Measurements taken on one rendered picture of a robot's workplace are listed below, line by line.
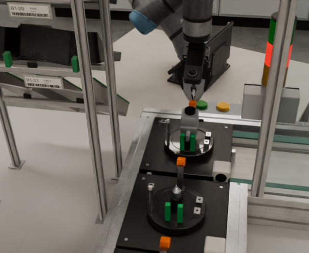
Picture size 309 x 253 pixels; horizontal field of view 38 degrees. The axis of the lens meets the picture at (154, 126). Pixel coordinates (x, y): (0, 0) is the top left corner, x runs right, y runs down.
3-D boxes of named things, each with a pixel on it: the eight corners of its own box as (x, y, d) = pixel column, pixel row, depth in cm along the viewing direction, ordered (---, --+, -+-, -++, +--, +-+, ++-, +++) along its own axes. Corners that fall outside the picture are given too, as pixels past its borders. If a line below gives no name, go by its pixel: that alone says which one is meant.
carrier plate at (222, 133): (154, 122, 140) (154, 116, 139) (233, 129, 136) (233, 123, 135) (139, 174, 121) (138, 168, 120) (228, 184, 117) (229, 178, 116)
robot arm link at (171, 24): (169, 37, 181) (149, 10, 179) (196, 16, 177) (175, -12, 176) (166, 39, 169) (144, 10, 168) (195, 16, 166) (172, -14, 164)
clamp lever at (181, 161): (175, 185, 111) (177, 156, 109) (183, 186, 110) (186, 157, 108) (174, 191, 107) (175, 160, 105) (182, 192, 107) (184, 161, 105)
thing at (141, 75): (139, 30, 222) (138, 24, 220) (325, 74, 185) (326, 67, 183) (44, 99, 174) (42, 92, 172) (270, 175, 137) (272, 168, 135)
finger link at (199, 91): (205, 95, 133) (207, 67, 127) (203, 106, 128) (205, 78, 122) (194, 94, 133) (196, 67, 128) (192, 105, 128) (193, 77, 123)
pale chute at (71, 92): (87, 108, 140) (91, 95, 140) (126, 116, 136) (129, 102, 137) (42, 86, 113) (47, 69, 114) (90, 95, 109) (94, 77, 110)
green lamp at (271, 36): (267, 35, 94) (270, 13, 91) (291, 36, 93) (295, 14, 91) (267, 46, 90) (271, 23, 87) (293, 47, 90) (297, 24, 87)
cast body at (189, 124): (182, 122, 127) (183, 101, 123) (198, 123, 126) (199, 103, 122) (178, 140, 120) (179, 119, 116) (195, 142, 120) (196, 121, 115)
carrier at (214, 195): (137, 178, 120) (135, 141, 112) (228, 188, 116) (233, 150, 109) (115, 251, 101) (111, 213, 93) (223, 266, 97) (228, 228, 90)
